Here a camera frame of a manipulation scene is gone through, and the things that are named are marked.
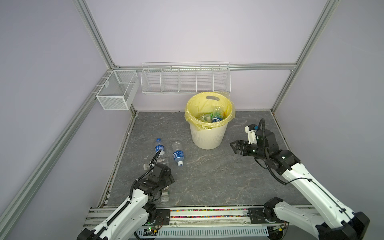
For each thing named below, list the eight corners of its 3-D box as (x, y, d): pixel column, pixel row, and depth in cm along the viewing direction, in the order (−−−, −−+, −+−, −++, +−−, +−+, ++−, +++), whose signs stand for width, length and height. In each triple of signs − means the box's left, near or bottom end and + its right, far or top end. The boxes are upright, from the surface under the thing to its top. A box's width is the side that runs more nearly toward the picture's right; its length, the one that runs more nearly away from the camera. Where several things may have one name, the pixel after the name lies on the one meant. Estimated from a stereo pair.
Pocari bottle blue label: (175, 168, 92) (174, 164, 88) (172, 146, 102) (171, 142, 98) (186, 165, 93) (185, 162, 89) (182, 144, 103) (181, 140, 98)
